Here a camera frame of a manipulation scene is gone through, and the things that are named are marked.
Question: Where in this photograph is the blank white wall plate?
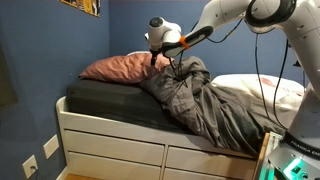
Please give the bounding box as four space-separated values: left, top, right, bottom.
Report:
42 134 60 160

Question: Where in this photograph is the black mattress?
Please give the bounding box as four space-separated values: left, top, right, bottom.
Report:
65 79 194 134

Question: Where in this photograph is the orange cable clip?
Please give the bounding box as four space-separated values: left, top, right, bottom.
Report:
178 35 190 51

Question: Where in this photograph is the basketball players poster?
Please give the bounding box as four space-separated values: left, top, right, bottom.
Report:
59 0 102 18

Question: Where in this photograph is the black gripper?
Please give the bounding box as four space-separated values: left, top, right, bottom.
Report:
149 48 160 67

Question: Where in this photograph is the white patterned pillow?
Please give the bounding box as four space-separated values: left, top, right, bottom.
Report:
211 73 306 113

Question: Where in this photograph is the robot mount with green light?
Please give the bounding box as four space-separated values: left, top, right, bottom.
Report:
256 131 320 180

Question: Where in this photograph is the black cable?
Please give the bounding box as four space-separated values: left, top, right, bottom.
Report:
254 33 272 122
272 39 290 131
168 49 188 89
190 18 244 45

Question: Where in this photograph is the white bed frame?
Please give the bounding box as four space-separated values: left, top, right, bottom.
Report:
55 95 264 180

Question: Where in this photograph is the white wall power outlet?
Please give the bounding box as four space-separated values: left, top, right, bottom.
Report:
21 154 39 180

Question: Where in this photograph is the gray duvet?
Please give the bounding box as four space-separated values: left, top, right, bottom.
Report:
138 55 288 158

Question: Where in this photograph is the wooden board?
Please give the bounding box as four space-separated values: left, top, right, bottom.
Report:
252 132 271 180

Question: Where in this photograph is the pink pillow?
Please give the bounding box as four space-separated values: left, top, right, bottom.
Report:
78 52 173 84

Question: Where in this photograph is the white bed drawer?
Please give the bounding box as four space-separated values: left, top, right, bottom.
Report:
162 168 236 180
67 151 163 180
165 146 258 180
63 129 166 167

